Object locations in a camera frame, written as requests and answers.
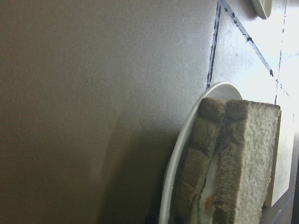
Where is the wooden cutting board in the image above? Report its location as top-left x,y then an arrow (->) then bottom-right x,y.
265,109 -> 294,207

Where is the toast bread slice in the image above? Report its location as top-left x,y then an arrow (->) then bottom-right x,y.
212,100 -> 281,224

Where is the cream plastic tray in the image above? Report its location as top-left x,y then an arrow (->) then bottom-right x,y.
250,0 -> 273,20

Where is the bread slice with egg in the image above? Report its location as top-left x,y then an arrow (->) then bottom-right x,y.
171,98 -> 226,224

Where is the white round plate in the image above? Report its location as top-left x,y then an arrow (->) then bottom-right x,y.
158,82 -> 242,224

